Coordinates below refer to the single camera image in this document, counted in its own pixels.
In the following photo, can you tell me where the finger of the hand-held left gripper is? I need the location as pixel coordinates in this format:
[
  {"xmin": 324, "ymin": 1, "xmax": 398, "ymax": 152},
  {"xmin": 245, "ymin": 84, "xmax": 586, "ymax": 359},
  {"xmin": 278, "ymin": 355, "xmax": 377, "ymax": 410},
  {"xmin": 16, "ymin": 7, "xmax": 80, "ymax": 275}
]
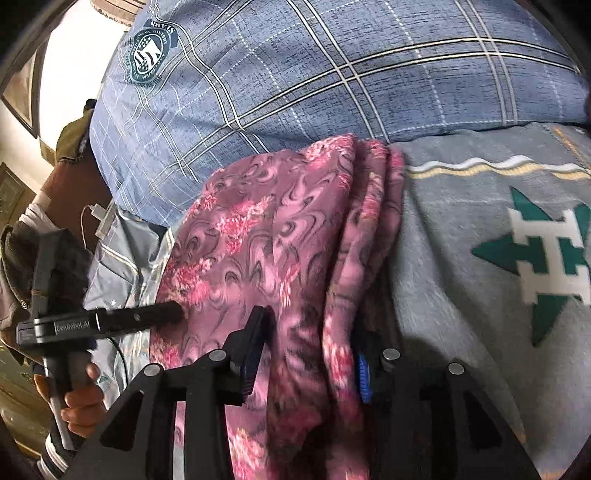
[{"xmin": 96, "ymin": 300, "xmax": 184, "ymax": 335}]

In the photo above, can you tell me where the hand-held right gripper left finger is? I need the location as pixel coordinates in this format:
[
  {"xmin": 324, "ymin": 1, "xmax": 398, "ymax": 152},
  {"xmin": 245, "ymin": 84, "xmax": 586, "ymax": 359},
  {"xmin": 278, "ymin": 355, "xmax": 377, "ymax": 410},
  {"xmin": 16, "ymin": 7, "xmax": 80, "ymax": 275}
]
[{"xmin": 60, "ymin": 305, "xmax": 278, "ymax": 480}]

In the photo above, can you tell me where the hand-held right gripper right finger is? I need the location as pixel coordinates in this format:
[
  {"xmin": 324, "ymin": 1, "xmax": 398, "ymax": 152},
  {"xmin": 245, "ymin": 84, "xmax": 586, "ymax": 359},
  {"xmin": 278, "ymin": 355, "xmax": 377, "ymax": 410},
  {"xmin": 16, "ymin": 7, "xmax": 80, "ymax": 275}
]
[{"xmin": 353, "ymin": 333, "xmax": 543, "ymax": 480}]

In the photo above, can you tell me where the pink floral cloth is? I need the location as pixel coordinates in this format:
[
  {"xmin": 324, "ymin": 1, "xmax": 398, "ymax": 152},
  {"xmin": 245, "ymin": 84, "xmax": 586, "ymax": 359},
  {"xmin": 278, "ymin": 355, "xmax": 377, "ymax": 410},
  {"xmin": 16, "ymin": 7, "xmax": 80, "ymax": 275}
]
[{"xmin": 150, "ymin": 134, "xmax": 407, "ymax": 480}]

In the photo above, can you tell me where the person's left hand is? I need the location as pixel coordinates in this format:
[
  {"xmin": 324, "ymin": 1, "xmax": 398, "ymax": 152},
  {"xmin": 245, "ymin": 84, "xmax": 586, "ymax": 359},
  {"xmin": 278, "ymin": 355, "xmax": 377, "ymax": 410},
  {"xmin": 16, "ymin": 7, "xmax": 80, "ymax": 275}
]
[{"xmin": 33, "ymin": 360, "xmax": 106, "ymax": 439}]

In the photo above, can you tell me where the light grey plaid cloth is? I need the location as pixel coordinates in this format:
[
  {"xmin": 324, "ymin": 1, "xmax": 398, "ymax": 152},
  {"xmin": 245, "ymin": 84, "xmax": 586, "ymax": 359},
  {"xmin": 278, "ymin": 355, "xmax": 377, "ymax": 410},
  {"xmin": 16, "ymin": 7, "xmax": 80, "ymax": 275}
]
[{"xmin": 85, "ymin": 207, "xmax": 177, "ymax": 416}]

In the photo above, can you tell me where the grey bed sheet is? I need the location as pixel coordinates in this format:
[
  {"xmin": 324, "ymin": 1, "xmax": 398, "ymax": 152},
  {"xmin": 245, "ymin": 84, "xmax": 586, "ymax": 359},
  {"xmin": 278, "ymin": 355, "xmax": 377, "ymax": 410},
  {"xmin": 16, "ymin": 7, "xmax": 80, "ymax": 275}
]
[{"xmin": 388, "ymin": 121, "xmax": 591, "ymax": 480}]

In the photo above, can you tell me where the brown cloth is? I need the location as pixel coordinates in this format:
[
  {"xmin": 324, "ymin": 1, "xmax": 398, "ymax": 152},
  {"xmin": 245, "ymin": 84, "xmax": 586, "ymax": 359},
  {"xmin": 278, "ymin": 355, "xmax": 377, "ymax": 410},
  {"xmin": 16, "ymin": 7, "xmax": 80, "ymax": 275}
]
[{"xmin": 44, "ymin": 98, "xmax": 114, "ymax": 213}]

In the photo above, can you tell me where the dark framed picture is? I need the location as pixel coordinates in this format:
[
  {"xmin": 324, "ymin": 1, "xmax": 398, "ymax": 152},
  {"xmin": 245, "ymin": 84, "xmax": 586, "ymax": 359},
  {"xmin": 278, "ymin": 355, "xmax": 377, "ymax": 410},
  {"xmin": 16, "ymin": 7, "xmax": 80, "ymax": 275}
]
[{"xmin": 0, "ymin": 48, "xmax": 43, "ymax": 139}]

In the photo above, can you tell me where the blue plaid pillow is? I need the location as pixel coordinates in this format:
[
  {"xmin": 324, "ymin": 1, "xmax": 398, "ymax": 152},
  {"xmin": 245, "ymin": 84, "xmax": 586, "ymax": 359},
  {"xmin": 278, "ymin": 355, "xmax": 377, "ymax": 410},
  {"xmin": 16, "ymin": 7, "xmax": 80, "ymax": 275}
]
[{"xmin": 88, "ymin": 0, "xmax": 591, "ymax": 227}]

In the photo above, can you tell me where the brown striped curtain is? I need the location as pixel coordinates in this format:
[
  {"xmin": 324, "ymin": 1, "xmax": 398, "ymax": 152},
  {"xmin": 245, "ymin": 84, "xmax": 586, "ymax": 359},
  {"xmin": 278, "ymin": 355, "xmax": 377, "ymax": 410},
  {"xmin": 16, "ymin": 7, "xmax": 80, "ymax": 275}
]
[{"xmin": 90, "ymin": 0, "xmax": 148, "ymax": 20}]

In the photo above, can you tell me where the black cable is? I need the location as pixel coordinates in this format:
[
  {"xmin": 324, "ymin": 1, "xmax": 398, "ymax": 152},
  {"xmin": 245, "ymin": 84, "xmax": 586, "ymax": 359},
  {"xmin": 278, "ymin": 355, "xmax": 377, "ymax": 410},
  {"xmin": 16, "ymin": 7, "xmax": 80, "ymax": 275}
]
[{"xmin": 106, "ymin": 338, "xmax": 130, "ymax": 386}]

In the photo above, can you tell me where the white charger cable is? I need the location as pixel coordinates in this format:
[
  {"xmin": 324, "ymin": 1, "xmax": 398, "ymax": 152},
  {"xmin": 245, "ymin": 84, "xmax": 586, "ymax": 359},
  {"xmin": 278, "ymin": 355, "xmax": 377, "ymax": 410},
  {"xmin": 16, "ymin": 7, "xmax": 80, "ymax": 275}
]
[{"xmin": 80, "ymin": 202, "xmax": 118, "ymax": 241}]

